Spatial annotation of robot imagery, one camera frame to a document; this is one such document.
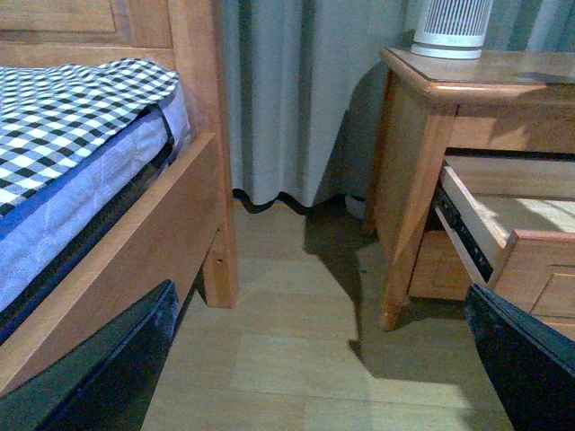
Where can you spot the wooden nightstand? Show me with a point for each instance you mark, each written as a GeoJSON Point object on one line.
{"type": "Point", "coordinates": [503, 104]}

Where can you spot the wooden drawer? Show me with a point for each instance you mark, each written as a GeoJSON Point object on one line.
{"type": "Point", "coordinates": [439, 272]}
{"type": "Point", "coordinates": [511, 221]}

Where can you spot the grey curtain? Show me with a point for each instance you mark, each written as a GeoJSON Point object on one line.
{"type": "Point", "coordinates": [305, 82]}

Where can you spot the white ribbed lamp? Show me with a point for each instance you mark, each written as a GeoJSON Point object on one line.
{"type": "Point", "coordinates": [452, 29]}

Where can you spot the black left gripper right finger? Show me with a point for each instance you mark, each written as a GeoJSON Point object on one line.
{"type": "Point", "coordinates": [530, 365]}

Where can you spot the wooden bed frame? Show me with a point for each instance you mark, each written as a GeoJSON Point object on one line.
{"type": "Point", "coordinates": [183, 224]}

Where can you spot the blue quilted mattress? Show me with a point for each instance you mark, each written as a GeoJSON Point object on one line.
{"type": "Point", "coordinates": [34, 233]}

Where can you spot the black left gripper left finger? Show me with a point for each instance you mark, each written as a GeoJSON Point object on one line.
{"type": "Point", "coordinates": [106, 382]}

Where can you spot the checkered bed sheet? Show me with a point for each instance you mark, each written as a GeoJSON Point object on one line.
{"type": "Point", "coordinates": [55, 117]}

